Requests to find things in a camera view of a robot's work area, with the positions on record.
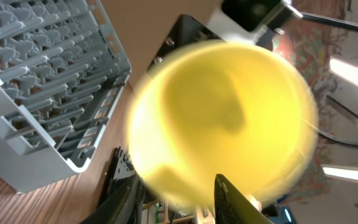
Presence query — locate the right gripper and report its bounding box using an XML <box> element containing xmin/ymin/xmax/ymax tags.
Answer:
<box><xmin>147</xmin><ymin>14</ymin><xmax>222</xmax><ymax>72</ymax></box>

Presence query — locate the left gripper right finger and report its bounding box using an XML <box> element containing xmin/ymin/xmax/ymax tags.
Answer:
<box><xmin>214</xmin><ymin>174</ymin><xmax>273</xmax><ymax>224</ymax></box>

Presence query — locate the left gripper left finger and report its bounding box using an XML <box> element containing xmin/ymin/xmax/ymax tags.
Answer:
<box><xmin>80</xmin><ymin>175</ymin><xmax>146</xmax><ymax>224</ymax></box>

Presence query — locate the yellow plastic cup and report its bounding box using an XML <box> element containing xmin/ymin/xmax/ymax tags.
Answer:
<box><xmin>126</xmin><ymin>40</ymin><xmax>318</xmax><ymax>209</ymax></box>

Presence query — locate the grey dishwasher rack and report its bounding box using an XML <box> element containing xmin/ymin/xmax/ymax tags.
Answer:
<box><xmin>0</xmin><ymin>0</ymin><xmax>132</xmax><ymax>193</ymax></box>

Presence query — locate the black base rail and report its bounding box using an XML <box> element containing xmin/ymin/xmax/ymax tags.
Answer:
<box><xmin>98</xmin><ymin>147</ymin><xmax>135</xmax><ymax>206</ymax></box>

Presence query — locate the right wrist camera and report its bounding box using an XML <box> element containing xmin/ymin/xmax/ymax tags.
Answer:
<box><xmin>207</xmin><ymin>0</ymin><xmax>303</xmax><ymax>50</ymax></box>

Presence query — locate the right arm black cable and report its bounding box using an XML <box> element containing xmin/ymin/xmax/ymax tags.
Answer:
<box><xmin>300</xmin><ymin>11</ymin><xmax>358</xmax><ymax>40</ymax></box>

